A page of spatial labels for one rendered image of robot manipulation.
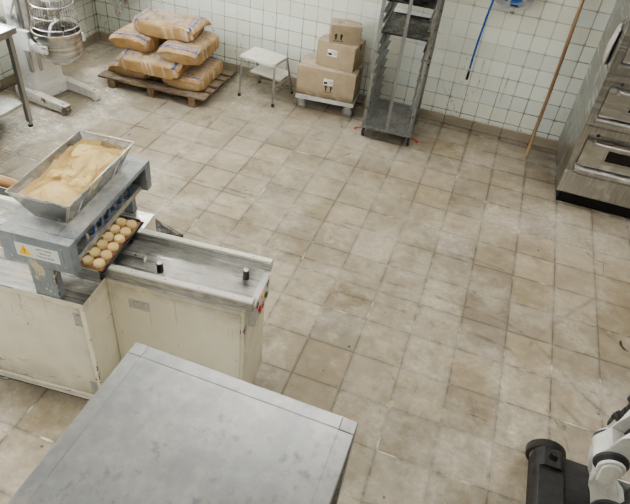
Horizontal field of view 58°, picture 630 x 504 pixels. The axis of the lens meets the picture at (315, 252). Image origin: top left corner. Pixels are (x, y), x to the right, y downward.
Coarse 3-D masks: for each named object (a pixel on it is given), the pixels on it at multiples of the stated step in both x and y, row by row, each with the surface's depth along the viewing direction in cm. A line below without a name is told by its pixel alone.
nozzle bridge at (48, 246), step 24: (144, 168) 283; (120, 192) 264; (24, 216) 244; (96, 216) 248; (0, 240) 240; (24, 240) 236; (48, 240) 234; (72, 240) 235; (96, 240) 260; (48, 264) 242; (72, 264) 238; (48, 288) 252
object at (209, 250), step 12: (0, 204) 299; (12, 204) 297; (144, 240) 290; (156, 240) 288; (168, 240) 286; (180, 240) 285; (192, 240) 285; (192, 252) 287; (204, 252) 285; (216, 252) 283; (228, 252) 281; (240, 252) 282; (252, 264) 282; (264, 264) 280
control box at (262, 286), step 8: (264, 272) 282; (264, 280) 277; (256, 288) 273; (264, 288) 276; (256, 296) 269; (264, 296) 280; (256, 304) 266; (248, 312) 267; (256, 312) 270; (248, 320) 271; (256, 320) 275
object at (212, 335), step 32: (160, 256) 283; (192, 256) 285; (128, 288) 269; (224, 288) 270; (128, 320) 284; (160, 320) 278; (192, 320) 272; (224, 320) 267; (192, 352) 288; (224, 352) 282; (256, 352) 310
